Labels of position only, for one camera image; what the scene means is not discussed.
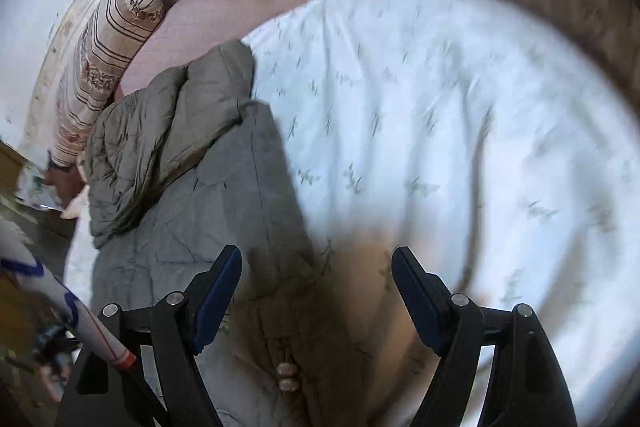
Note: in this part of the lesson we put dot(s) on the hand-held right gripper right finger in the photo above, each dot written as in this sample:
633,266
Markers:
415,292

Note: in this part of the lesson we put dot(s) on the white leaf-print blanket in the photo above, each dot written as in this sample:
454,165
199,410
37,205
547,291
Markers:
425,107

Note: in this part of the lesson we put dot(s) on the pink bed sheet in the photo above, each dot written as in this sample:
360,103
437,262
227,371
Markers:
225,17

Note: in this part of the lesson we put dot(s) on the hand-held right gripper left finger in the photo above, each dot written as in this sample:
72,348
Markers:
217,292

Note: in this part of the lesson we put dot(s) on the grey quilted blanket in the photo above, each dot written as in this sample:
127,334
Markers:
200,207

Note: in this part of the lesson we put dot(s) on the beige striped bolster cushion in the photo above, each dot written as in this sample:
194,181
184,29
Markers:
110,47

